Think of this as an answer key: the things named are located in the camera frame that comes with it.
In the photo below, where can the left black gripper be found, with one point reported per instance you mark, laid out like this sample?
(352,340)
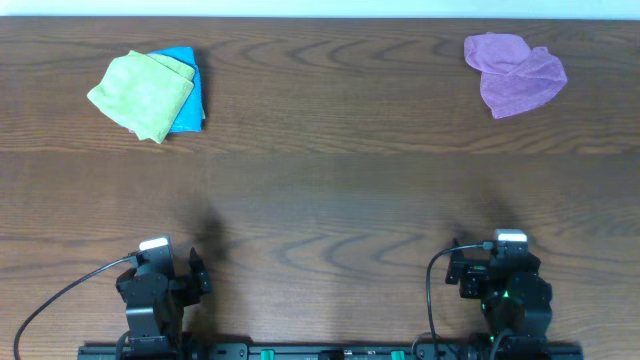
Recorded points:
(201,275)

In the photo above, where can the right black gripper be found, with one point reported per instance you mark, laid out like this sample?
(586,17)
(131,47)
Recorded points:
(472,274)

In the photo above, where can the purple cloth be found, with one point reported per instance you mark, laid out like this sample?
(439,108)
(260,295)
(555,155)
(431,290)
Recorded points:
(515,78)

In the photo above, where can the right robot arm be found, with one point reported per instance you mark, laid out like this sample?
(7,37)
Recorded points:
(515,301)

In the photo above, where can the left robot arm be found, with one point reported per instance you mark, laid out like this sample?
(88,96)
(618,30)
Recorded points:
(154,329)

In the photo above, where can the blue folded cloth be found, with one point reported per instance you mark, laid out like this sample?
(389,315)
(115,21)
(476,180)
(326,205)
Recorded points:
(192,115)

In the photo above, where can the green folded cloth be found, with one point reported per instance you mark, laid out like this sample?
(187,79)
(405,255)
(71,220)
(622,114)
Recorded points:
(144,93)

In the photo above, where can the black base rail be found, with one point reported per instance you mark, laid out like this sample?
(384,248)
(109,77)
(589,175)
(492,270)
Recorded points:
(241,351)

